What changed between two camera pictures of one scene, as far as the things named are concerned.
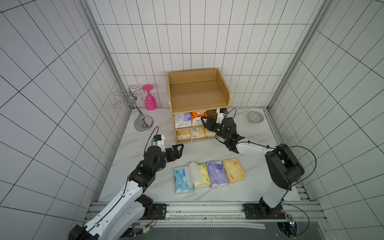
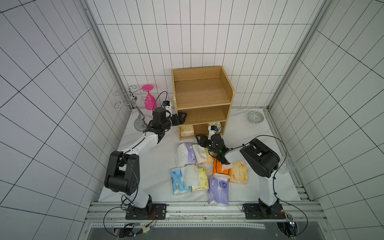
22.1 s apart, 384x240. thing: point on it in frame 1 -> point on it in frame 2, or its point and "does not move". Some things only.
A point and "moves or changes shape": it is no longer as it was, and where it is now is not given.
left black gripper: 173,157 -> 181,120
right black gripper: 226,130 -> 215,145
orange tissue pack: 202,113 -> 217,168
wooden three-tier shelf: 193,94 does not move
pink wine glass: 150,102 does not move
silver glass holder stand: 143,123 does not move
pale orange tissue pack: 234,171 moves or changes shape
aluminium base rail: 217,214 does not move
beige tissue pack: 198,132 -> 202,154
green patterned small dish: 255,117 does not move
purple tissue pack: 216,173 -> 218,191
